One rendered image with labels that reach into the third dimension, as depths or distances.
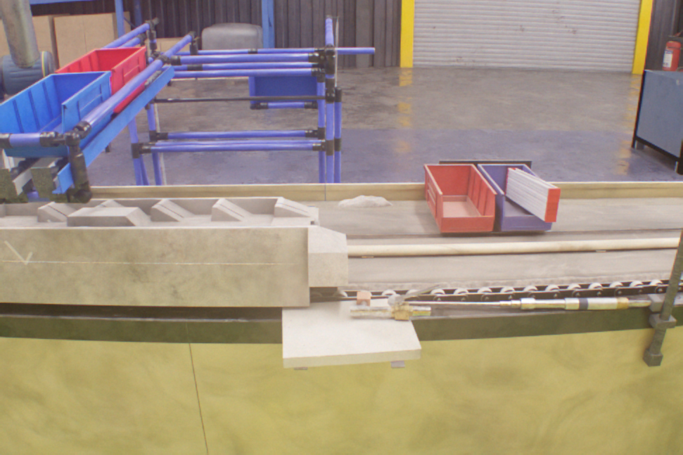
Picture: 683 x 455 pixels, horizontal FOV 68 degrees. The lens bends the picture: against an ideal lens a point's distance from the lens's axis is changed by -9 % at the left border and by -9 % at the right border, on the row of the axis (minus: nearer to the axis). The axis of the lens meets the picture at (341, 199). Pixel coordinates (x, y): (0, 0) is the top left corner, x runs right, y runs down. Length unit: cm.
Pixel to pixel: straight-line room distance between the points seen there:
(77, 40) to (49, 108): 955
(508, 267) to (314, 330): 68
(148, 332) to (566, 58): 1174
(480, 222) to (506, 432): 66
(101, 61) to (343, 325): 111
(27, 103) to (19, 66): 147
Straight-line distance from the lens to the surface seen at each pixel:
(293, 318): 131
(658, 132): 609
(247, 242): 129
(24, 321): 158
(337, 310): 134
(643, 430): 191
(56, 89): 158
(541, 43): 1234
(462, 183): 213
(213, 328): 140
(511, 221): 187
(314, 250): 126
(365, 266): 163
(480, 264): 169
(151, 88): 180
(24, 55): 286
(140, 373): 154
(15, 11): 275
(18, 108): 141
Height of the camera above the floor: 152
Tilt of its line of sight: 21 degrees down
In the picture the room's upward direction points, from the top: straight up
